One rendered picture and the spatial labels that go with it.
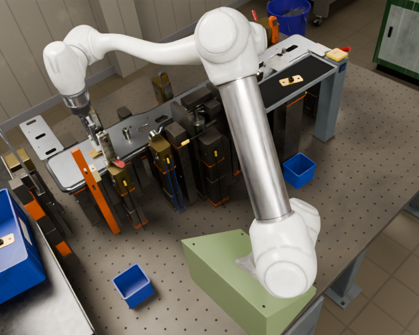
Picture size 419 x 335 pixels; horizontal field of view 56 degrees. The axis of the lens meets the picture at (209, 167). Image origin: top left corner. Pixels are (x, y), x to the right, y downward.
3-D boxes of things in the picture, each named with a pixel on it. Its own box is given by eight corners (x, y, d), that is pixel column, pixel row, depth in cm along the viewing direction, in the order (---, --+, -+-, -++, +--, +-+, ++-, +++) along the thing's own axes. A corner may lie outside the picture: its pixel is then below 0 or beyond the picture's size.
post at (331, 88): (322, 128, 194) (335, 50, 162) (334, 136, 190) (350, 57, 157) (312, 135, 192) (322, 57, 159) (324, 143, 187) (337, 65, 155)
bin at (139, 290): (142, 273, 151) (137, 262, 144) (155, 292, 145) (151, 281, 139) (118, 290, 147) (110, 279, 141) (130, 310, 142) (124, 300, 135)
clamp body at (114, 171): (141, 212, 171) (119, 157, 145) (152, 226, 166) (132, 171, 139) (128, 220, 169) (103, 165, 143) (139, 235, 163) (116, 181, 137)
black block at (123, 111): (137, 147, 199) (122, 102, 177) (147, 158, 193) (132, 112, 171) (128, 152, 197) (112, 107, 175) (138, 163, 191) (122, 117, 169)
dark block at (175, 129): (190, 191, 176) (175, 120, 145) (199, 200, 172) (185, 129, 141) (181, 196, 174) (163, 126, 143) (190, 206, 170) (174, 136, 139)
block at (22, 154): (58, 202, 179) (22, 147, 152) (65, 213, 175) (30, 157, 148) (42, 211, 176) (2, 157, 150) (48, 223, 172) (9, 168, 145)
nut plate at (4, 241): (13, 233, 129) (11, 231, 128) (14, 242, 126) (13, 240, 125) (-13, 244, 127) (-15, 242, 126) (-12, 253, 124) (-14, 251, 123)
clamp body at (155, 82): (171, 126, 207) (158, 70, 181) (183, 137, 200) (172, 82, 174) (160, 132, 205) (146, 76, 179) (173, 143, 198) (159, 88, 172)
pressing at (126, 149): (292, 31, 203) (292, 28, 202) (326, 48, 190) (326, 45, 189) (42, 162, 156) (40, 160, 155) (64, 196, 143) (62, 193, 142)
